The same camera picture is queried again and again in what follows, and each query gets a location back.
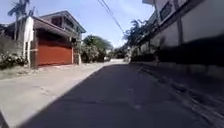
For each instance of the green leafy trees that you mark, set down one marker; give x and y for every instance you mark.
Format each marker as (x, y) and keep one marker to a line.
(95, 48)

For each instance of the raised concrete kerb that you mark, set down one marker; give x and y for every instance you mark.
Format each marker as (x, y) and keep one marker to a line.
(186, 71)

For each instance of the palm tree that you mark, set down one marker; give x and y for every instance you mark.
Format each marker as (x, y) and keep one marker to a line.
(19, 16)

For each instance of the long pale wall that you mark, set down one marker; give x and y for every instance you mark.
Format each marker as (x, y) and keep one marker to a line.
(196, 30)

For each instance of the dark trees by wall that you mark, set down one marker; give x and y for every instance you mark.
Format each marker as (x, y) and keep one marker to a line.
(138, 33)

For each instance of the low flowering bush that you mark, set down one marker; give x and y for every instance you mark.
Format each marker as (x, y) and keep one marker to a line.
(11, 60)

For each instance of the grey concrete road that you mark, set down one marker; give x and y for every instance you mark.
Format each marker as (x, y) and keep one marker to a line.
(110, 96)

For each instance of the house with red gate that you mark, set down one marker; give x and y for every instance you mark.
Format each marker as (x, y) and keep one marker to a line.
(53, 43)

